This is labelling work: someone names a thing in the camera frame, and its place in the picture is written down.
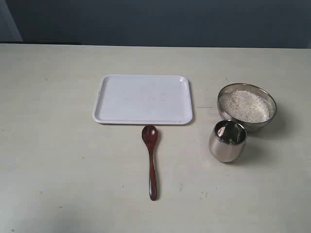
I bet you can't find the dark red wooden spoon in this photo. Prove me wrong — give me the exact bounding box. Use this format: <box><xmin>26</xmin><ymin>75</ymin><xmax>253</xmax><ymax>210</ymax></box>
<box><xmin>142</xmin><ymin>125</ymin><xmax>158</xmax><ymax>201</ymax></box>

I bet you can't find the steel bowl with rice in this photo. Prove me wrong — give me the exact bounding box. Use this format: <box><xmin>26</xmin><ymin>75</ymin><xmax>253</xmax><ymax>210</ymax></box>
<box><xmin>217</xmin><ymin>83</ymin><xmax>277</xmax><ymax>132</ymax></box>

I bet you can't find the stainless steel cup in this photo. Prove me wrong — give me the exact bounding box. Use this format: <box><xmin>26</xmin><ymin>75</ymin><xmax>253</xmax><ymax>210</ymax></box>
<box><xmin>208</xmin><ymin>120</ymin><xmax>247</xmax><ymax>163</ymax></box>

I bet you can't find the white rectangular plastic tray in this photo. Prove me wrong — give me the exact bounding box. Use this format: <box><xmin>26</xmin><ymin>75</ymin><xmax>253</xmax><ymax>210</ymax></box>
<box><xmin>92</xmin><ymin>74</ymin><xmax>193</xmax><ymax>125</ymax></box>

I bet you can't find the white granular powder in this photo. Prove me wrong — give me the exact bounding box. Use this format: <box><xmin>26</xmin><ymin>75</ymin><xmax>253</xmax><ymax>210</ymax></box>
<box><xmin>220</xmin><ymin>90</ymin><xmax>270</xmax><ymax>123</ymax></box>

